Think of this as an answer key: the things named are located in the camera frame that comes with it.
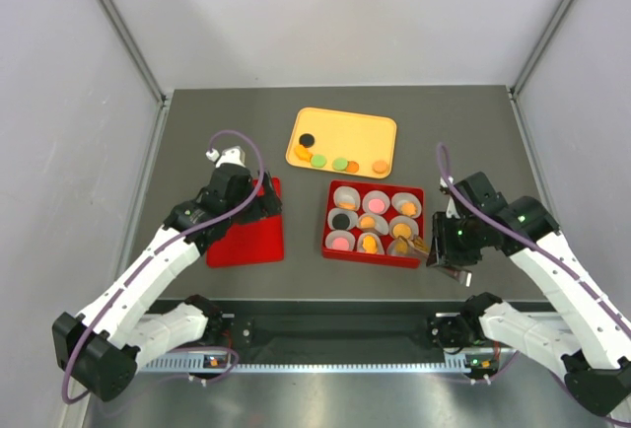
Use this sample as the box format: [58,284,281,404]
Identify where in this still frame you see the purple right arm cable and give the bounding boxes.
[436,142,631,424]

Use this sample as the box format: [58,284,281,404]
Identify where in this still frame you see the yellow tray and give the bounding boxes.
[285,107,397,179]

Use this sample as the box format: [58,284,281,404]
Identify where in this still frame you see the green sandwich cookie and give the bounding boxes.
[332,158,348,172]
[311,154,327,169]

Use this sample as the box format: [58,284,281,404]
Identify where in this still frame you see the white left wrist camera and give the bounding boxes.
[205,146,245,169]

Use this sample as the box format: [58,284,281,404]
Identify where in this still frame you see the orange round cookie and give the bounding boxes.
[395,240,411,255]
[358,215,376,230]
[391,222,412,239]

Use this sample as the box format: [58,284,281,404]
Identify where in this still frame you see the red cookie box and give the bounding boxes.
[321,180,426,269]

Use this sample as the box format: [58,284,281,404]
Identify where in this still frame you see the tan rectangular biscuit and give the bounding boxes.
[337,202,357,211]

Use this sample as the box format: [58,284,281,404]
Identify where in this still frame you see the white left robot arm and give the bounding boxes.
[52,164,282,404]

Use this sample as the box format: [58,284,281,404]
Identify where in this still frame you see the red box lid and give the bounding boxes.
[205,177,286,269]

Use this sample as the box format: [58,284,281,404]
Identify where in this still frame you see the pink sandwich cookie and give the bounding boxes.
[330,237,350,251]
[368,198,387,215]

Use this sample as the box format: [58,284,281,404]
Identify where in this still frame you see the black sandwich cookie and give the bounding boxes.
[331,214,351,230]
[299,133,315,148]

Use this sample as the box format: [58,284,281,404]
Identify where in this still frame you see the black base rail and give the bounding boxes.
[192,300,493,366]

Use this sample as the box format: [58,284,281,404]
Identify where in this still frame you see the metal tongs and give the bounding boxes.
[407,236,472,287]

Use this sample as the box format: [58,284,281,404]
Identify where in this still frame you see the brown chip cookie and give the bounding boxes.
[346,161,359,174]

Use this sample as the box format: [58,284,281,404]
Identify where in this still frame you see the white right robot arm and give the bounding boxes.
[427,173,630,416]

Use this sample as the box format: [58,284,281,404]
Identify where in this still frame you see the yellow fish cookie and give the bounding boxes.
[361,235,380,254]

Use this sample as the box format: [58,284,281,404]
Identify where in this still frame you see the orange flower cookie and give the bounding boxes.
[400,201,417,217]

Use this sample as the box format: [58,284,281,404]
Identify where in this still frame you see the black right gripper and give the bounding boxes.
[428,209,486,266]

